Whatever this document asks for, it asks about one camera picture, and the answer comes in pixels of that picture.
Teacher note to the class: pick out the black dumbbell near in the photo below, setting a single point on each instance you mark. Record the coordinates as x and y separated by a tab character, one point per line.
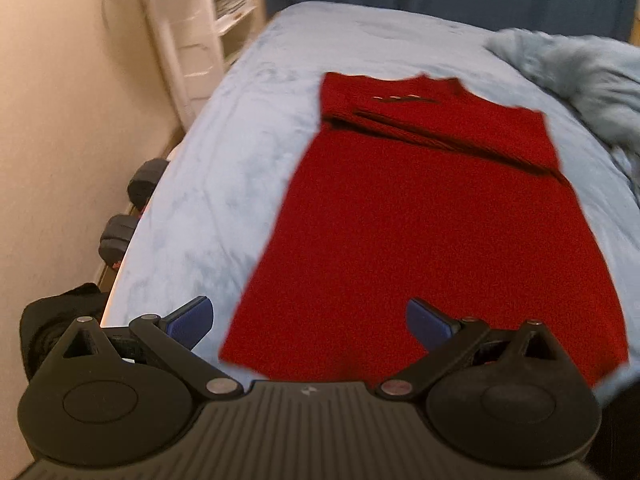
115	239

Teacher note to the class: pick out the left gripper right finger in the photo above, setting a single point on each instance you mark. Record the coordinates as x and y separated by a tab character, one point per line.
450	345

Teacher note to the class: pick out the light blue bed sheet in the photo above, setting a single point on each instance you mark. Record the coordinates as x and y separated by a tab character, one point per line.
212	213

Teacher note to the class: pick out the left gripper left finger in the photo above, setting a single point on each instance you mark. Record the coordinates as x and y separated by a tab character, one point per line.
170	341

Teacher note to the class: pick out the black dumbbell far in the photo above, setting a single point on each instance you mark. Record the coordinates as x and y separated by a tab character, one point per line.
145	180

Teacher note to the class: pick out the red knit sweater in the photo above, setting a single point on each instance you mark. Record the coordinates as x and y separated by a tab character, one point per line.
418	188

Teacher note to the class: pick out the white shelf unit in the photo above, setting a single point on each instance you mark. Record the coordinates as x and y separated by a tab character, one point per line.
197	42

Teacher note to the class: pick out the grey-blue fleece blanket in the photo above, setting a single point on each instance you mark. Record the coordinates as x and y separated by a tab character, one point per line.
598	77

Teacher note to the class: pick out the black dumbbell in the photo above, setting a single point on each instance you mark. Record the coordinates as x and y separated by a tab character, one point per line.
115	239
145	180

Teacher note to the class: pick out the black cloth on floor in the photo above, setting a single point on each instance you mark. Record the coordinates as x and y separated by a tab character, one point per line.
45	320

